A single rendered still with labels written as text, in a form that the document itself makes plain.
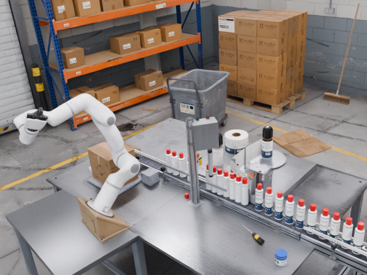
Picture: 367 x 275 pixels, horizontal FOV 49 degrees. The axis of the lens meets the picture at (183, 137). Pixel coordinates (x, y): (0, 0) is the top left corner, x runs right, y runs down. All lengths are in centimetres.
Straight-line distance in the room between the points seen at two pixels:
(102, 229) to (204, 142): 87
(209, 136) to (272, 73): 365
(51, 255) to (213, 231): 104
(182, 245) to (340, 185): 130
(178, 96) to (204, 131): 274
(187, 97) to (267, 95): 156
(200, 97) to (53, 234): 290
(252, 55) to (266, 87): 53
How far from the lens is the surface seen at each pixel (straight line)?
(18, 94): 675
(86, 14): 628
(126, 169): 268
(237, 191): 284
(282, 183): 312
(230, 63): 662
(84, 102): 247
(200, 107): 526
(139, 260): 302
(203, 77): 596
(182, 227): 278
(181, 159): 310
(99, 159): 317
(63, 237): 290
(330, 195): 313
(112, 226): 276
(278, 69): 619
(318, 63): 752
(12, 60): 660
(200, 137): 266
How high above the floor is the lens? 259
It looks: 27 degrees down
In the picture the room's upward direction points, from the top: 5 degrees counter-clockwise
